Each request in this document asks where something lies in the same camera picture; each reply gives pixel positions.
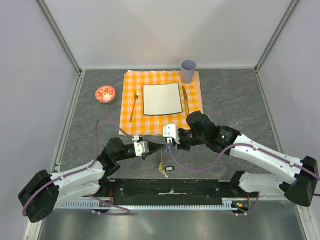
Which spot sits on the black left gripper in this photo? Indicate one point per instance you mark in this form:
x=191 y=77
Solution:
x=152 y=145

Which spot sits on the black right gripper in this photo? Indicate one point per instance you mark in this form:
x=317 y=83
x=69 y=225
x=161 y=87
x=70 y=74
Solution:
x=181 y=145

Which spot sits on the black key tag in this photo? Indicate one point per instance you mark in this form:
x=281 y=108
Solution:
x=169 y=168

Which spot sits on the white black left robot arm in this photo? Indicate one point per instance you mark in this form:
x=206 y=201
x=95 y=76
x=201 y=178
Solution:
x=47 y=191

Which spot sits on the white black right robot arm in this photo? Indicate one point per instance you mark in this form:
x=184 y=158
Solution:
x=294 y=178

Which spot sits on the gold knife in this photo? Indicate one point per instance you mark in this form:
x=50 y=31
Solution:
x=185 y=100

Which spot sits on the orange white checkered cloth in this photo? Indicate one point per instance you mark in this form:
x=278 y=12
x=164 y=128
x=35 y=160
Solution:
x=152 y=125

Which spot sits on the white square plate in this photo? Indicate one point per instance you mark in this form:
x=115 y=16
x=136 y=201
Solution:
x=161 y=99

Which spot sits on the gold fork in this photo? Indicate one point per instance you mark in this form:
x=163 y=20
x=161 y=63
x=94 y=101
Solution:
x=135 y=97

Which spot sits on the lilac plastic cup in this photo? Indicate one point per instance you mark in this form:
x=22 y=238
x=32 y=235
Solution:
x=188 y=68

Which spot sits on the red white patterned bowl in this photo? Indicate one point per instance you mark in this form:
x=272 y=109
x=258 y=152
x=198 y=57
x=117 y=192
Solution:
x=105 y=94

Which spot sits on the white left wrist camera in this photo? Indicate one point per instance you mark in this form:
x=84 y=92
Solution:
x=140 y=146

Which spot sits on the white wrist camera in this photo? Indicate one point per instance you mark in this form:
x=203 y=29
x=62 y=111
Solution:
x=140 y=146
x=170 y=133

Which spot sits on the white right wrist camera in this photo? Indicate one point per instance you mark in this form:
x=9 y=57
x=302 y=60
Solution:
x=170 y=133

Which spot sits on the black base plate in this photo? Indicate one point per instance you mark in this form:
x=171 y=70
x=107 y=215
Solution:
x=169 y=192

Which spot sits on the grey slotted cable duct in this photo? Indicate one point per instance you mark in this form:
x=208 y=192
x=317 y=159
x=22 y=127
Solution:
x=92 y=204

